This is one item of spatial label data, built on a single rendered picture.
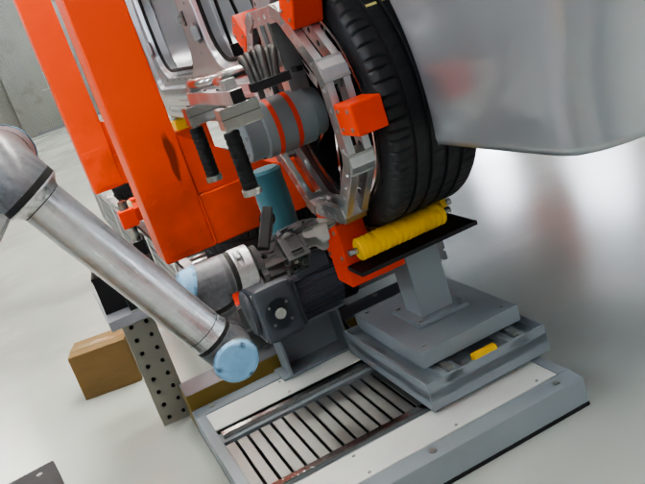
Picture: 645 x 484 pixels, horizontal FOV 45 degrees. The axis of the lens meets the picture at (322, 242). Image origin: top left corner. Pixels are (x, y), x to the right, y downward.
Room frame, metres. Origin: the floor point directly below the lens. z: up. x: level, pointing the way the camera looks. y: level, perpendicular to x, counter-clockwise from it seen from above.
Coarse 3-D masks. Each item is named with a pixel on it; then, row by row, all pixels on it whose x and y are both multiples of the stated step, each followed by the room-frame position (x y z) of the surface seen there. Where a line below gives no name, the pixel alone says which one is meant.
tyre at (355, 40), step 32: (352, 0) 1.75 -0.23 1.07; (384, 0) 1.75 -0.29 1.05; (352, 32) 1.71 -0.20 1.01; (384, 32) 1.71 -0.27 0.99; (352, 64) 1.74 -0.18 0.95; (384, 64) 1.68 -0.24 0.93; (416, 64) 1.69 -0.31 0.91; (384, 96) 1.66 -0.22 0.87; (416, 96) 1.68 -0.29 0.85; (384, 128) 1.68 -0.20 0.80; (416, 128) 1.68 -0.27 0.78; (384, 160) 1.72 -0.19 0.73; (416, 160) 1.71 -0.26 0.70; (448, 160) 1.75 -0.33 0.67; (384, 192) 1.77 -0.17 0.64; (416, 192) 1.76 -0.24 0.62; (448, 192) 1.87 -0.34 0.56; (384, 224) 1.86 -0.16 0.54
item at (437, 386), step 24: (360, 336) 2.16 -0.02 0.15; (504, 336) 1.83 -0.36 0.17; (528, 336) 1.80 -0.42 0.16; (384, 360) 1.93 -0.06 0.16; (408, 360) 1.91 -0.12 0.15; (456, 360) 1.83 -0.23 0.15; (480, 360) 1.76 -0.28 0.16; (504, 360) 1.78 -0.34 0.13; (528, 360) 1.80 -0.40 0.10; (408, 384) 1.82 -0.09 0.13; (432, 384) 1.72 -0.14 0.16; (456, 384) 1.74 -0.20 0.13; (480, 384) 1.75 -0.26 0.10; (432, 408) 1.72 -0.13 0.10
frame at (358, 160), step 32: (256, 32) 2.05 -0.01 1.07; (288, 32) 1.80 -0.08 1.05; (320, 32) 1.77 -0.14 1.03; (320, 64) 1.70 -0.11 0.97; (256, 96) 2.18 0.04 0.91; (352, 96) 1.70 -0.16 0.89; (288, 160) 2.13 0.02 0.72; (352, 160) 1.69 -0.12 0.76; (320, 192) 2.05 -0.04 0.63; (352, 192) 1.75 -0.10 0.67
